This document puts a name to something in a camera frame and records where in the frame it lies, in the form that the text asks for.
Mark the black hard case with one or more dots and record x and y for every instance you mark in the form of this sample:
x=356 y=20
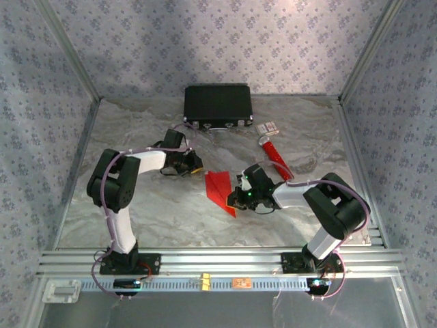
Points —
x=218 y=102

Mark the orange label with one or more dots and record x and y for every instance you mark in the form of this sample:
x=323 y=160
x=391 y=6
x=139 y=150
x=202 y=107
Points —
x=242 y=283

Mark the yellow tape strip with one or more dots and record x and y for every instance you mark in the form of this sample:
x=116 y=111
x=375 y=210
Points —
x=206 y=282

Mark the aluminium mounting rail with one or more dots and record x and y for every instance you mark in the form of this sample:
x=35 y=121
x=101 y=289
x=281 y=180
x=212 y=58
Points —
x=222 y=261

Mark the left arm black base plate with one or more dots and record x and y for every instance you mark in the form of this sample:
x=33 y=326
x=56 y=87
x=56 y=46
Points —
x=153 y=264

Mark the red paper sheet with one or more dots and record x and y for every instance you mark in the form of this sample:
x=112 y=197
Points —
x=218 y=188

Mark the white plastic bracket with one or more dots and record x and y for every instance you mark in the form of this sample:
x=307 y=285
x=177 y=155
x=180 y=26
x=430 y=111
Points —
x=61 y=291

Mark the black controller board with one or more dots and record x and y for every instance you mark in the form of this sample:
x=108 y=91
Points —
x=126 y=284
x=319 y=284

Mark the red glitter tube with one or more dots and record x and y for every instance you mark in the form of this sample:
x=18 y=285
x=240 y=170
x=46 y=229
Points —
x=274 y=155

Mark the left black controller board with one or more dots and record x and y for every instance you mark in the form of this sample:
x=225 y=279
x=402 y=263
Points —
x=126 y=284

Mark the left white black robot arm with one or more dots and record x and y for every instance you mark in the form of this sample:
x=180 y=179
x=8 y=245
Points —
x=114 y=181

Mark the small red white card box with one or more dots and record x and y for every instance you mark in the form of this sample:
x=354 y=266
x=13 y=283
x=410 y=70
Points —
x=267 y=127

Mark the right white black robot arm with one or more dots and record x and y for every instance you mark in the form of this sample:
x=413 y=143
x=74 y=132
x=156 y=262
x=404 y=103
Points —
x=338 y=208

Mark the aluminium frame post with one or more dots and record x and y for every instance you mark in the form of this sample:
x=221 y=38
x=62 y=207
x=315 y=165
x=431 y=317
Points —
x=369 y=48

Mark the right black controller board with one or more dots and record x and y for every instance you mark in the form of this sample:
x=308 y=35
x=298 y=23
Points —
x=319 y=284

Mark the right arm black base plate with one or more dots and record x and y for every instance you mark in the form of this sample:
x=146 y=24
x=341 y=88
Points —
x=292 y=263

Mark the aluminium side rail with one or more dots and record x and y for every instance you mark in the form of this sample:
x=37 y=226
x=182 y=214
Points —
x=76 y=171
x=353 y=150

